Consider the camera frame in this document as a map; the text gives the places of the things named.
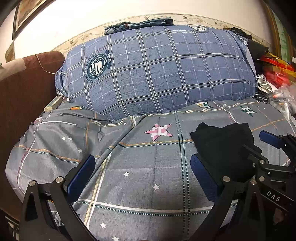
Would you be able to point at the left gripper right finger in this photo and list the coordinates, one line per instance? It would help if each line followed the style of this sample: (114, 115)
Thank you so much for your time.
(239, 211)

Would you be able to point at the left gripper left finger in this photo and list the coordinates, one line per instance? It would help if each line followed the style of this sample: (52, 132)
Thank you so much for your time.
(48, 213)

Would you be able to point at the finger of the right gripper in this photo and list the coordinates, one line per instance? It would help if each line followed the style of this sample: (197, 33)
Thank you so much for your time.
(271, 139)

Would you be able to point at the black pants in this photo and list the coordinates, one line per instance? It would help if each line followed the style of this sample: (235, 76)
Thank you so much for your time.
(223, 150)

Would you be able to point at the clear plastic bag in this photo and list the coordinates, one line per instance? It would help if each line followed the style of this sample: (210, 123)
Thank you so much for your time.
(283, 100)

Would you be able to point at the red packaging pile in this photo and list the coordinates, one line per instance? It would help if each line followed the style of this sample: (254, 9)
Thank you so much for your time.
(278, 72)

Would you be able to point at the grey patterned bed quilt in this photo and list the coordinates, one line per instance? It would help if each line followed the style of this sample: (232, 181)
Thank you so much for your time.
(142, 187)

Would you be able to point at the brown headboard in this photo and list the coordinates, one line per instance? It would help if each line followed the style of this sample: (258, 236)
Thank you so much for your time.
(27, 86)

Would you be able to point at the blue plaid pillow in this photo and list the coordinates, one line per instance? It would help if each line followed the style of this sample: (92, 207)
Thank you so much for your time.
(157, 70)

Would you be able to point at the folded dark jeans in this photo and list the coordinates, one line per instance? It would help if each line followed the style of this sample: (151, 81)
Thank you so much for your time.
(125, 26)

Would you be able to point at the framed painting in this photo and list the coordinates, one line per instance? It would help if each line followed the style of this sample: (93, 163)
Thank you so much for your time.
(27, 10)

